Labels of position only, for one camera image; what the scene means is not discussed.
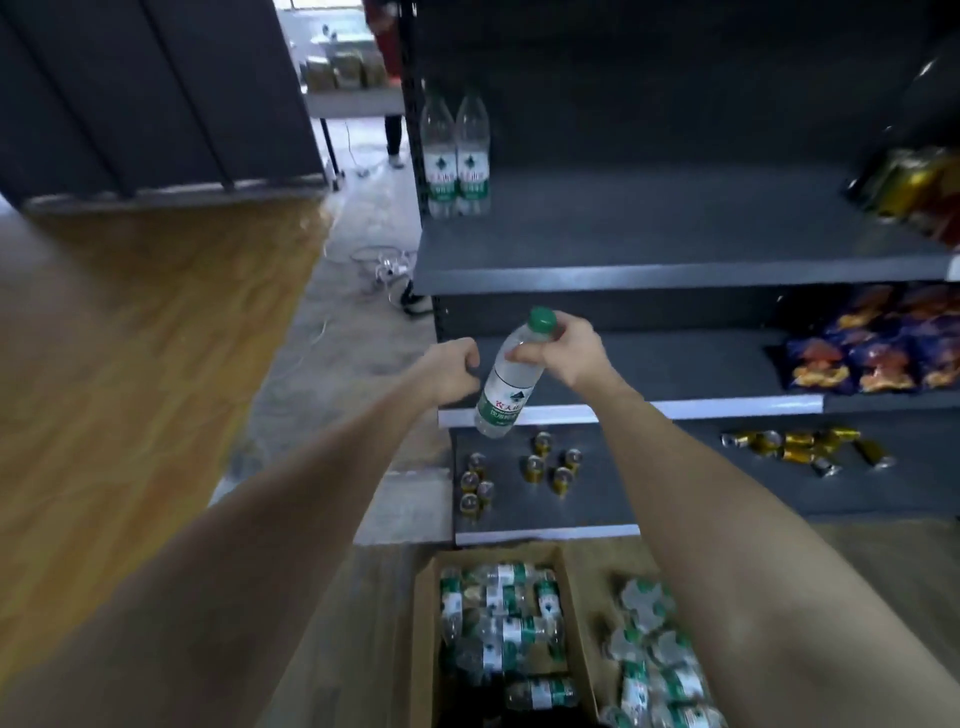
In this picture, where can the person's right hand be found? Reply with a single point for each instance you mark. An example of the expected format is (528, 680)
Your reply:
(577, 352)

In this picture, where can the person's left hand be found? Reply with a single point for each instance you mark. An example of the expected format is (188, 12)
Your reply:
(450, 371)

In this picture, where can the water bottle green cap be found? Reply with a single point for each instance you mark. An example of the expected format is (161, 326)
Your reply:
(474, 172)
(439, 172)
(506, 397)

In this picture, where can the dark grey metal shelf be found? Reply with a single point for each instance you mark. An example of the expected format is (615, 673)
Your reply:
(637, 210)

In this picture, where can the water bottles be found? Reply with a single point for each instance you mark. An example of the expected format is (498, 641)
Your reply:
(660, 675)
(502, 630)

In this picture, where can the brown cardboard box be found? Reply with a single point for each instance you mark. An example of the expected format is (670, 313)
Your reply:
(424, 645)

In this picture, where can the person's left forearm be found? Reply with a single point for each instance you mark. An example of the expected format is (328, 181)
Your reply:
(262, 562)

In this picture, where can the person's right forearm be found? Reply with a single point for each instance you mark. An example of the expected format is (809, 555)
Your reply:
(787, 585)

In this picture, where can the white power strip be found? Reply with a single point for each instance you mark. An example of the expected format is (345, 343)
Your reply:
(394, 268)

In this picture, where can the group of small gold cans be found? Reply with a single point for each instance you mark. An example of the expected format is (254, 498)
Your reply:
(536, 469)

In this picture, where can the scattered gold drink cans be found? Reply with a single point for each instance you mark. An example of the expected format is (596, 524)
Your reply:
(802, 446)

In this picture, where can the white table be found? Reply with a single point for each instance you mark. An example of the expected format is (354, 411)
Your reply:
(352, 103)

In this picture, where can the pile of blue orange snack packets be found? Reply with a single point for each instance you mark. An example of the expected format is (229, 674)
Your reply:
(877, 345)

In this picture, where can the dark grey partition panels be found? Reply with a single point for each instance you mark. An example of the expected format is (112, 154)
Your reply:
(150, 90)

